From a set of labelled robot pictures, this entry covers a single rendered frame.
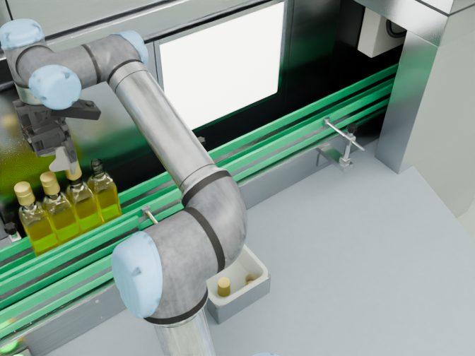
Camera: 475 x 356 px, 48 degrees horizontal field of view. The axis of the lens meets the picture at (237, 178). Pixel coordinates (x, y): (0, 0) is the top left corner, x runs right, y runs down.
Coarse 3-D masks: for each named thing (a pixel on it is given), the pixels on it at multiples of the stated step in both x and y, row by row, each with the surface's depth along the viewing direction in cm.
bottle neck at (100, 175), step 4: (92, 160) 126; (96, 160) 127; (100, 160) 126; (92, 164) 126; (96, 164) 128; (100, 164) 126; (92, 168) 126; (96, 168) 126; (100, 168) 126; (92, 172) 127; (96, 172) 126; (100, 172) 127; (104, 172) 128; (96, 176) 127; (100, 176) 128; (104, 176) 129; (96, 180) 128; (100, 180) 128
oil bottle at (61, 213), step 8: (48, 200) 124; (64, 200) 125; (48, 208) 123; (56, 208) 124; (64, 208) 125; (72, 208) 127; (56, 216) 125; (64, 216) 126; (72, 216) 128; (56, 224) 126; (64, 224) 128; (72, 224) 129; (56, 232) 128; (64, 232) 129; (72, 232) 131; (80, 232) 133; (64, 240) 131
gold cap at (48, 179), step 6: (42, 174) 120; (48, 174) 120; (54, 174) 120; (42, 180) 119; (48, 180) 119; (54, 180) 120; (48, 186) 120; (54, 186) 121; (48, 192) 121; (54, 192) 121
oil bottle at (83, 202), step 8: (72, 192) 126; (80, 192) 126; (88, 192) 127; (72, 200) 126; (80, 200) 126; (88, 200) 128; (80, 208) 128; (88, 208) 129; (96, 208) 131; (80, 216) 129; (88, 216) 131; (96, 216) 133; (80, 224) 131; (88, 224) 133; (96, 224) 134
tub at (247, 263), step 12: (240, 264) 151; (252, 264) 145; (216, 276) 148; (228, 276) 148; (240, 276) 148; (264, 276) 140; (216, 288) 145; (240, 288) 145; (216, 300) 134; (228, 300) 135
